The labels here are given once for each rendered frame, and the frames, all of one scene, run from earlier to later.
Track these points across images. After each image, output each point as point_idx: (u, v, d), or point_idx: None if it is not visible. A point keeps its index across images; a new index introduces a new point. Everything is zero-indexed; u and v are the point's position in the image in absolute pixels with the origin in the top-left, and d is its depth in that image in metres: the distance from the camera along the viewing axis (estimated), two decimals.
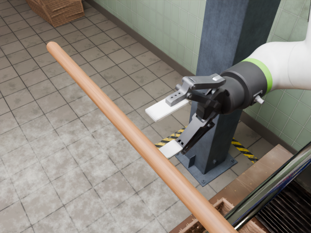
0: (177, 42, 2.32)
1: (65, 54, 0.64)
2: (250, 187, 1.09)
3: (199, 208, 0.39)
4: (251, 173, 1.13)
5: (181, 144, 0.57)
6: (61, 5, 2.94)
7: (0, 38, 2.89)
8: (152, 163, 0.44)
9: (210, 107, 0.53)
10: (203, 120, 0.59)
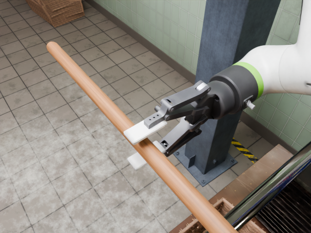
0: (177, 42, 2.32)
1: (65, 54, 0.64)
2: (250, 187, 1.09)
3: (199, 208, 0.39)
4: (251, 173, 1.13)
5: (164, 145, 0.53)
6: (61, 5, 2.94)
7: (0, 38, 2.89)
8: (152, 163, 0.44)
9: (200, 112, 0.52)
10: (191, 125, 0.57)
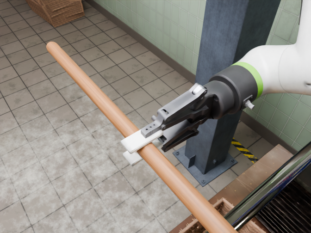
0: (177, 42, 2.32)
1: (65, 54, 0.64)
2: (250, 187, 1.09)
3: (199, 208, 0.39)
4: (251, 173, 1.13)
5: (162, 140, 0.51)
6: (61, 5, 2.94)
7: (0, 38, 2.89)
8: (152, 163, 0.44)
9: (199, 112, 0.52)
10: None
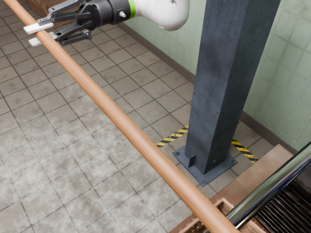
0: (177, 42, 2.32)
1: None
2: (250, 187, 1.09)
3: (60, 56, 0.63)
4: (251, 173, 1.13)
5: (58, 35, 0.76)
6: None
7: (0, 38, 2.89)
8: (41, 39, 0.69)
9: (84, 16, 0.76)
10: (84, 31, 0.81)
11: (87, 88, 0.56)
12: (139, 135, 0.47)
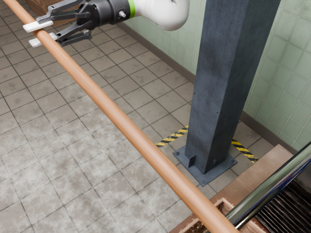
0: (177, 42, 2.32)
1: None
2: (250, 187, 1.09)
3: (60, 56, 0.63)
4: (251, 173, 1.13)
5: (59, 36, 0.76)
6: None
7: (0, 38, 2.89)
8: (41, 40, 0.69)
9: (84, 16, 0.76)
10: (84, 31, 0.81)
11: (87, 88, 0.56)
12: (139, 136, 0.47)
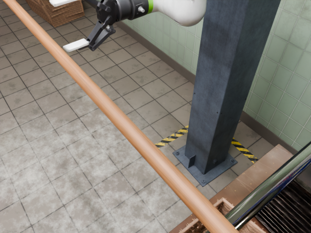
0: (177, 42, 2.32)
1: None
2: (250, 187, 1.09)
3: (61, 58, 0.64)
4: (251, 173, 1.13)
5: (89, 42, 0.82)
6: (61, 5, 2.94)
7: (0, 38, 2.89)
8: (42, 42, 0.69)
9: (104, 11, 0.78)
10: (107, 27, 0.84)
11: (88, 89, 0.56)
12: (139, 137, 0.47)
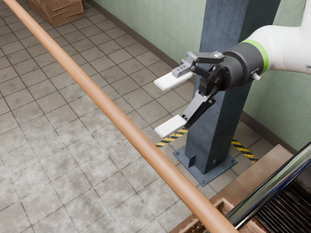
0: (177, 42, 2.32)
1: None
2: (250, 187, 1.09)
3: (61, 58, 0.64)
4: (251, 173, 1.13)
5: (185, 119, 0.62)
6: (61, 5, 2.94)
7: (0, 38, 2.89)
8: (42, 42, 0.69)
9: (212, 82, 0.58)
10: (205, 97, 0.64)
11: (88, 89, 0.56)
12: (139, 137, 0.47)
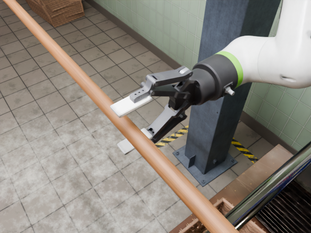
0: (177, 42, 2.32)
1: None
2: (250, 187, 1.09)
3: (61, 58, 0.64)
4: (251, 173, 1.13)
5: (152, 132, 0.58)
6: (61, 5, 2.94)
7: (0, 38, 2.89)
8: (42, 42, 0.69)
9: (182, 98, 0.55)
10: (176, 111, 0.61)
11: (88, 89, 0.56)
12: (139, 137, 0.47)
